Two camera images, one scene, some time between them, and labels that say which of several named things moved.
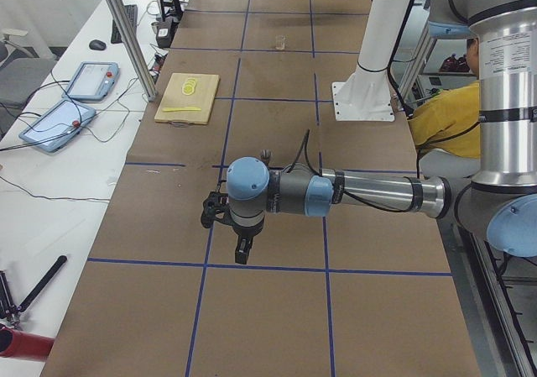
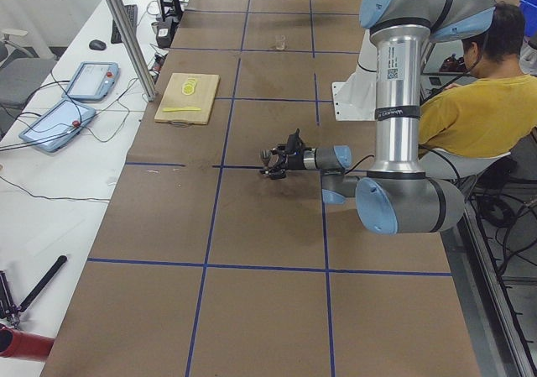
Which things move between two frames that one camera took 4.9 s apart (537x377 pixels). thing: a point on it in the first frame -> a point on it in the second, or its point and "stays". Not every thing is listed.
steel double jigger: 265,155 stays
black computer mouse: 97,44 stays
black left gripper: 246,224 -> 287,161
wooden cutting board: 203,96 stays
